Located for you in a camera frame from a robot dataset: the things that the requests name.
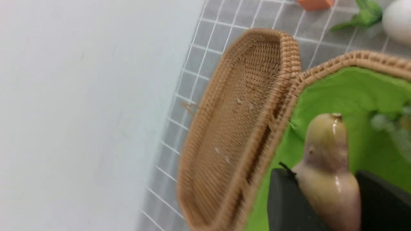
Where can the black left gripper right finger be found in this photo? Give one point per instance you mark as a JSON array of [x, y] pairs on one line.
[[385, 206]]

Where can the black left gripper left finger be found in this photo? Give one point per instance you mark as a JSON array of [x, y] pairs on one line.
[[287, 208]]

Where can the dark purple eggplant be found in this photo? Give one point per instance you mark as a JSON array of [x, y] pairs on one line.
[[324, 177]]

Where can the white radish green leaves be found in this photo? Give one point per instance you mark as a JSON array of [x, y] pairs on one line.
[[394, 20]]

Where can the woven rattan basket lid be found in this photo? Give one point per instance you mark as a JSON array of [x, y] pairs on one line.
[[231, 127]]

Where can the woven rattan basket green lining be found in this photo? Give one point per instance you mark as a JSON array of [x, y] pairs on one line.
[[359, 85]]

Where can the grey checked tablecloth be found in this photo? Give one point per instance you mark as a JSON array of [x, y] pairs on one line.
[[220, 23]]

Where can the orange foam cube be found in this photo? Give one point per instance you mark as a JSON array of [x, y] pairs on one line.
[[315, 5]]

